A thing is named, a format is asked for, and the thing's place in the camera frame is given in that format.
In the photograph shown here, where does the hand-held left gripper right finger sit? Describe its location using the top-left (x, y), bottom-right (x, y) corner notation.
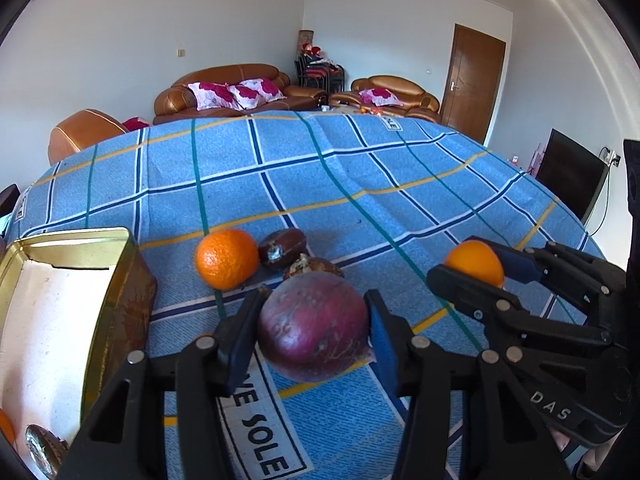
top-left (364, 288), bottom-right (573, 480)

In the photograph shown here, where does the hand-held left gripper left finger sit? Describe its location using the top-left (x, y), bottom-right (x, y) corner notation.
top-left (57, 290), bottom-right (273, 480)

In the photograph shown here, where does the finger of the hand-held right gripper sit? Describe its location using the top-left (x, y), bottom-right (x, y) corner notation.
top-left (426, 263), bottom-right (613, 362)
top-left (492, 240), bottom-right (627, 302)

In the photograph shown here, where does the orange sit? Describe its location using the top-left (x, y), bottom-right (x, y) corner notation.
top-left (0, 407), bottom-right (17, 448)
top-left (444, 240), bottom-right (506, 289)
top-left (195, 228), bottom-right (261, 291)

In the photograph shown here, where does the purple round fruit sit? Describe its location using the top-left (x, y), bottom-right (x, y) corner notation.
top-left (257, 272), bottom-right (372, 383)

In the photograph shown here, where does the dark brown fruit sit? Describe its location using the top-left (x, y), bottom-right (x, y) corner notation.
top-left (25, 424), bottom-right (70, 478)
top-left (282, 255), bottom-right (346, 281)
top-left (257, 228), bottom-right (308, 273)

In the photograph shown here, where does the gold tin box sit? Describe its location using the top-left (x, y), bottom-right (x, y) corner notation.
top-left (0, 226), bottom-right (158, 480)

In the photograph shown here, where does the person's right hand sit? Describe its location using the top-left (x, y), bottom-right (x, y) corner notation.
top-left (550, 427), bottom-right (621, 480)

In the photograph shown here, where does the black flat television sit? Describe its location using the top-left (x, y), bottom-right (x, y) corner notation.
top-left (535, 128), bottom-right (608, 223)

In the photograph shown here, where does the blue plaid blanket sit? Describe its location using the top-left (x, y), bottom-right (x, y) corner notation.
top-left (7, 110), bottom-right (608, 480)

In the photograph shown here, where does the brown wooden door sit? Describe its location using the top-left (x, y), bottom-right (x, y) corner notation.
top-left (440, 24), bottom-right (508, 145)

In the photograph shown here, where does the brown leather armchair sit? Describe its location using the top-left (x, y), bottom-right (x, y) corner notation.
top-left (330, 76), bottom-right (442, 124)

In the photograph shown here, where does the white paper liner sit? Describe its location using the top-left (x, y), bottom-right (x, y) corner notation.
top-left (0, 255), bottom-right (113, 461)

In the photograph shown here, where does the floral pink white pillow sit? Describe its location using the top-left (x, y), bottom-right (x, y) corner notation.
top-left (187, 81), bottom-right (241, 112)
top-left (359, 87), bottom-right (402, 107)
top-left (227, 78), bottom-right (287, 110)

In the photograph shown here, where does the cluttered coffee table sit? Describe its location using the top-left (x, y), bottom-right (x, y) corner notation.
top-left (315, 102), bottom-right (396, 116)

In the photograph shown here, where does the brown leather three-seat sofa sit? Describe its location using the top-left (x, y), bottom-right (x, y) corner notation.
top-left (152, 64), bottom-right (326, 126)

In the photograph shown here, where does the stack of dark chairs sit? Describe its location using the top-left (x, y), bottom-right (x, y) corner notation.
top-left (294, 55), bottom-right (346, 93)

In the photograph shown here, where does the brown leather chair back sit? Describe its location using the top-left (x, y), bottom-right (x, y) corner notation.
top-left (48, 108), bottom-right (151, 166)

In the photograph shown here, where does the dark round stool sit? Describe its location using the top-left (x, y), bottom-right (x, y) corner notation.
top-left (0, 184), bottom-right (21, 217)

